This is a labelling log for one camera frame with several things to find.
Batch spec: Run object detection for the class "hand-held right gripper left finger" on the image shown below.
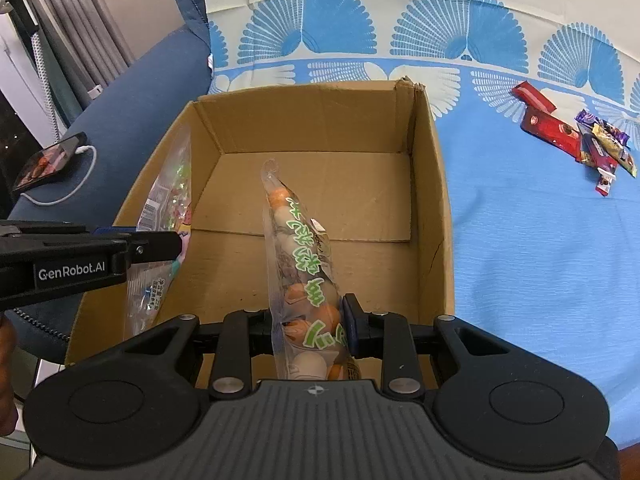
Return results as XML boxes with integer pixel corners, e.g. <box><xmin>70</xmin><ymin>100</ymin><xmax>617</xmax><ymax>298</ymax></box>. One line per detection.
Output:
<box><xmin>125</xmin><ymin>309</ymin><xmax>273</xmax><ymax>397</ymax></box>

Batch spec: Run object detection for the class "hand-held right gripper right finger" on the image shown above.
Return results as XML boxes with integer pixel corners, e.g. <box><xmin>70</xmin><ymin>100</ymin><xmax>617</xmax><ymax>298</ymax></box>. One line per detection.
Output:
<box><xmin>342</xmin><ymin>294</ymin><xmax>516</xmax><ymax>397</ymax></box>

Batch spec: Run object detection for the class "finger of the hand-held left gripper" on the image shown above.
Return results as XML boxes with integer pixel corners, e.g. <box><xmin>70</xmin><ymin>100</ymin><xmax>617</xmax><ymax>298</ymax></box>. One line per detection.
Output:
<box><xmin>125</xmin><ymin>231</ymin><xmax>183</xmax><ymax>267</ymax></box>

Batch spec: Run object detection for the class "clear bag of colourful candy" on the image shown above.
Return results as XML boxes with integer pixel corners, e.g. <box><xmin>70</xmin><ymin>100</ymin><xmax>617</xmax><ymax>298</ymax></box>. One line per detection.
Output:
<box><xmin>124</xmin><ymin>125</ymin><xmax>194</xmax><ymax>337</ymax></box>

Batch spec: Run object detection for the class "clear bag of orange balls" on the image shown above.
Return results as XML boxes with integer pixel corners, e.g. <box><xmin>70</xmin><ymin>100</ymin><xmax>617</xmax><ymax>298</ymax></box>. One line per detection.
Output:
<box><xmin>261</xmin><ymin>160</ymin><xmax>362</xmax><ymax>382</ymax></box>

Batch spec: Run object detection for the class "cardboard box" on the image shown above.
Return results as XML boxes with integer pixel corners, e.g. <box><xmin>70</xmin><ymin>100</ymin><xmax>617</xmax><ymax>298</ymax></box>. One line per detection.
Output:
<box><xmin>65</xmin><ymin>80</ymin><xmax>456</xmax><ymax>396</ymax></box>

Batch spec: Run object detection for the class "black smartphone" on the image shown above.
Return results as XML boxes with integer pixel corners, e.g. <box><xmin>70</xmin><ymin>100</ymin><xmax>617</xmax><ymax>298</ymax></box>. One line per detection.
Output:
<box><xmin>12</xmin><ymin>132</ymin><xmax>88</xmax><ymax>194</ymax></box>

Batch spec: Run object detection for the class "blue sofa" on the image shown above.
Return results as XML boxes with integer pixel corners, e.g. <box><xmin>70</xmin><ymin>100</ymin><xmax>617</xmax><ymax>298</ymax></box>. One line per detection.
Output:
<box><xmin>10</xmin><ymin>0</ymin><xmax>213</xmax><ymax>363</ymax></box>

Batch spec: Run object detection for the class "grey curtain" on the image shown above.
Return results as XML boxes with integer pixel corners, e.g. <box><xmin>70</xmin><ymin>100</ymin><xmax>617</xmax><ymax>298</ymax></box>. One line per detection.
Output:
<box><xmin>20</xmin><ymin>0</ymin><xmax>136</xmax><ymax>126</ymax></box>

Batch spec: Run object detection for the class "long red snack packet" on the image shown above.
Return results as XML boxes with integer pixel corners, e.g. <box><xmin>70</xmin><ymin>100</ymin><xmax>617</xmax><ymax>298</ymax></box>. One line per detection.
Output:
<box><xmin>520</xmin><ymin>110</ymin><xmax>586</xmax><ymax>158</ymax></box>

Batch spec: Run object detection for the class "small red and white packet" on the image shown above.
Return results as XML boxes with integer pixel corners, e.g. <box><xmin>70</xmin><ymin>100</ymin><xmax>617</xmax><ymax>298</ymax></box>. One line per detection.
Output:
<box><xmin>594</xmin><ymin>170</ymin><xmax>617</xmax><ymax>197</ymax></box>

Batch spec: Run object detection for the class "short red snack packet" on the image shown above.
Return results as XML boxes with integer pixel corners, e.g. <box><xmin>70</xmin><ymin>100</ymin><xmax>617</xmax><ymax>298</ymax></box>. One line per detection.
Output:
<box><xmin>512</xmin><ymin>81</ymin><xmax>558</xmax><ymax>114</ymax></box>

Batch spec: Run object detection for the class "yellow snack packet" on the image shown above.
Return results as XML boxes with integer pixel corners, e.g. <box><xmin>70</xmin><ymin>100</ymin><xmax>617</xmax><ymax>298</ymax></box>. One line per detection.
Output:
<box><xmin>592</xmin><ymin>132</ymin><xmax>639</xmax><ymax>179</ymax></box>

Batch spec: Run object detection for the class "black coiled cable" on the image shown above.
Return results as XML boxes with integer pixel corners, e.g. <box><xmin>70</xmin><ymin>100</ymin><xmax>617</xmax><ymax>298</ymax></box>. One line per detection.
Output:
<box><xmin>7</xmin><ymin>307</ymin><xmax>71</xmax><ymax>343</ymax></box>

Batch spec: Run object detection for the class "white charging cable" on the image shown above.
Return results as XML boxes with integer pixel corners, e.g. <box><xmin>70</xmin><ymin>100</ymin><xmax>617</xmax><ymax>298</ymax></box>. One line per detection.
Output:
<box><xmin>24</xmin><ymin>145</ymin><xmax>98</xmax><ymax>207</ymax></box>

